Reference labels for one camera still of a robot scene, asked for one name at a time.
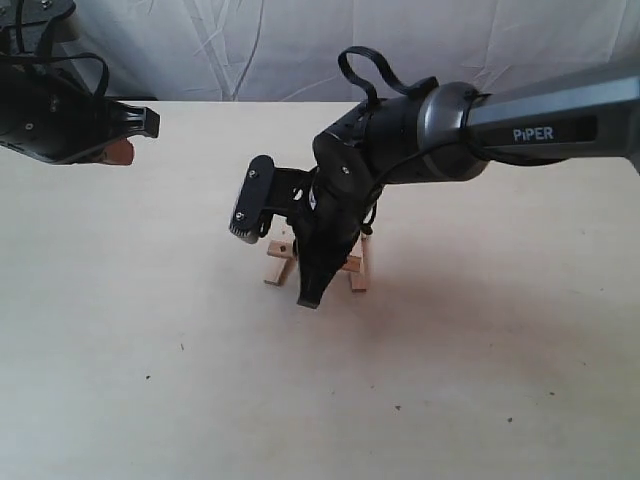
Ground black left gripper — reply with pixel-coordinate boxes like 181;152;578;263
1;69;160;166

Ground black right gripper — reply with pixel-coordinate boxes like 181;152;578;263
287;169;380;308

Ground wood strip holes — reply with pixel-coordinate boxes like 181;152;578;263
267;240;359;273
349;233;370;293

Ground plain wood strip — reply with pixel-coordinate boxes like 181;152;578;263
263;257;296;287
276;222;295;242

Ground wood strip holes bottom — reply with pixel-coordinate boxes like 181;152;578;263
267;240;359;273

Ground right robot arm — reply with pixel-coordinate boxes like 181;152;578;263
292;63;639;308

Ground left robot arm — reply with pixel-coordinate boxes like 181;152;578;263
1;53;160;165

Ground plain wood strip top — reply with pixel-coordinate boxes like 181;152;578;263
276;222;295;242

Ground white backdrop cloth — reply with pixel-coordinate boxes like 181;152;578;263
53;0;639;102

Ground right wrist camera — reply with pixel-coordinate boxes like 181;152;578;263
229;155;317;244

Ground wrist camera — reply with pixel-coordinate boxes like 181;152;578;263
1;0;79;56
229;155;317;244

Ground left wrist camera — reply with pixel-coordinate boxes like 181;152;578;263
1;0;79;56

